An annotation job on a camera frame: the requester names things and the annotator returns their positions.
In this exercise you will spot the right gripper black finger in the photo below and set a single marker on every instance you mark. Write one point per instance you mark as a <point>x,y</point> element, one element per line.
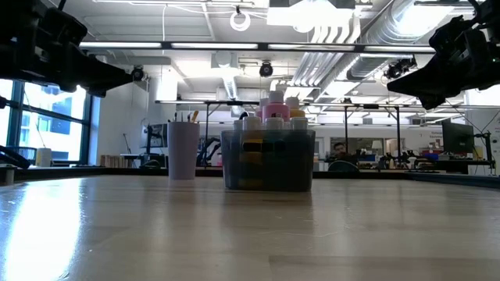
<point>431,103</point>
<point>426,84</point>

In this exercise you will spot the orange-bristled black paint brush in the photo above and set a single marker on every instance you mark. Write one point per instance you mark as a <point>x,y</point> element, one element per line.
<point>194,116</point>

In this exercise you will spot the small green paint bottle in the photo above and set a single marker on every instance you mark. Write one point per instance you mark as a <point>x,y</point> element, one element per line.
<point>299,123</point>

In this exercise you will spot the small teal paint bottle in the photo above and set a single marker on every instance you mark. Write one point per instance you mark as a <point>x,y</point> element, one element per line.
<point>274,123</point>

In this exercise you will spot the translucent grey plastic bin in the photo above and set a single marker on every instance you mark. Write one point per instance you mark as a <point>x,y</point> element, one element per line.
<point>269,171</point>

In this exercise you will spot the black background robot arm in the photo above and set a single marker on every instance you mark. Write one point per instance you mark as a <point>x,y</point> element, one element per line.
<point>207,150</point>

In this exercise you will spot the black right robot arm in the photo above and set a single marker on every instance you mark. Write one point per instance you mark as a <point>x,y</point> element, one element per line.
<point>490,8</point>

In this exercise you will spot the black desktop monitor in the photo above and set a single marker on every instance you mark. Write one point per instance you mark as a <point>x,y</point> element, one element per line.
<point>458,137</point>

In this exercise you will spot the cluttered background workbench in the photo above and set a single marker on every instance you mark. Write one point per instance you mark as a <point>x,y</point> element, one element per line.
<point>410,162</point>

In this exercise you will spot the light wooden blocks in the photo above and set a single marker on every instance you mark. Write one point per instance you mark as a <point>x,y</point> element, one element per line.
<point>111,161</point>

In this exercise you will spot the black background monitor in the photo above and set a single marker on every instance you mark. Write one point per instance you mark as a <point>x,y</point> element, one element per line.
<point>156,136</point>

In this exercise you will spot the black equipment stand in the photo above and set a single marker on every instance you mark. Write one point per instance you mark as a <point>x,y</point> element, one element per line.
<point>487,152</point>

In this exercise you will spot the white canister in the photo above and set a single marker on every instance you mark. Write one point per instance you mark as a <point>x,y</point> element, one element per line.
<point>43,157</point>

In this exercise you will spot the lilac plastic cup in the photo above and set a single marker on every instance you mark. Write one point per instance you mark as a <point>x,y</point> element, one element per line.
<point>183,150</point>

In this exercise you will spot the person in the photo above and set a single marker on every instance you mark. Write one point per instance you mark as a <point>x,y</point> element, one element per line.
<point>340,151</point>

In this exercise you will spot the black ceiling camera cluster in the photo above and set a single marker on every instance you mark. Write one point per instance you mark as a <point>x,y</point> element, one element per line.
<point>398,69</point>

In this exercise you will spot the black round ceiling camera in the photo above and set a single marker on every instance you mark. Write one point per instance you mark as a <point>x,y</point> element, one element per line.
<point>266,69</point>
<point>137,73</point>

